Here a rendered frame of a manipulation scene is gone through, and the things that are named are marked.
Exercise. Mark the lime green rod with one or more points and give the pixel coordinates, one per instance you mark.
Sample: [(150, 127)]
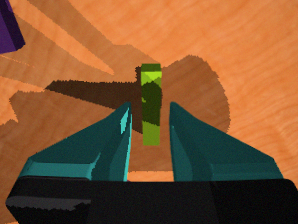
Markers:
[(151, 101)]

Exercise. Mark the purple rod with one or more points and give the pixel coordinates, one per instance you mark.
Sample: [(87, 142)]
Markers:
[(11, 38)]

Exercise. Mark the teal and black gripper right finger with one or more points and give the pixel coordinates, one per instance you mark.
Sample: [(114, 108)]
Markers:
[(213, 154)]

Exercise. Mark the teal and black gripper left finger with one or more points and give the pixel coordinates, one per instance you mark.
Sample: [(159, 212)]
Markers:
[(91, 153)]

